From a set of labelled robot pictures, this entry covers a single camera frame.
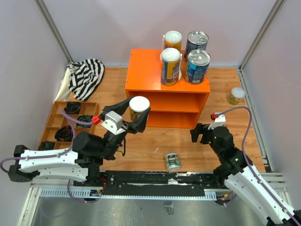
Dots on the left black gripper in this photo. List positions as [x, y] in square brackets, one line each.
[139, 125]

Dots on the orange wooden shelf cabinet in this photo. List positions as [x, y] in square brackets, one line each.
[177, 106]

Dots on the tall colourful can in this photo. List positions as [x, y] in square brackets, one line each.
[171, 60]

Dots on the wooden compartment tray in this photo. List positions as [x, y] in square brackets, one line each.
[59, 132]

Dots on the white cloth under stripes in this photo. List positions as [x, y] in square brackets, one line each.
[64, 91]

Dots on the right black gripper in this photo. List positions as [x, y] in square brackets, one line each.
[200, 128]

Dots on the green white noodle cup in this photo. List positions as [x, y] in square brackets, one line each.
[172, 161]

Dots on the blue soup can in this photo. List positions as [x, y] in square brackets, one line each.
[197, 65]

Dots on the white lid yellow jar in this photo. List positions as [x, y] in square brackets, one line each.
[236, 95]

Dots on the black white striped cloth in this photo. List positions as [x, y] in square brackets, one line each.
[86, 76]

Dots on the tall yellow purple can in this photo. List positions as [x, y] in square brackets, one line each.
[172, 39]

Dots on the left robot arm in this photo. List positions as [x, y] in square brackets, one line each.
[82, 160]

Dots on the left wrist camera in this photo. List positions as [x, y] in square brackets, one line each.
[113, 123]

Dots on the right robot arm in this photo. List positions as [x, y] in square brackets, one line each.
[237, 173]

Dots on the orange noodle cup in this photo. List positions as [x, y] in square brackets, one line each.
[138, 105]

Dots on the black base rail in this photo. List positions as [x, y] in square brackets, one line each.
[154, 183]

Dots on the dark blue food can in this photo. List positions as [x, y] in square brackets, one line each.
[196, 40]

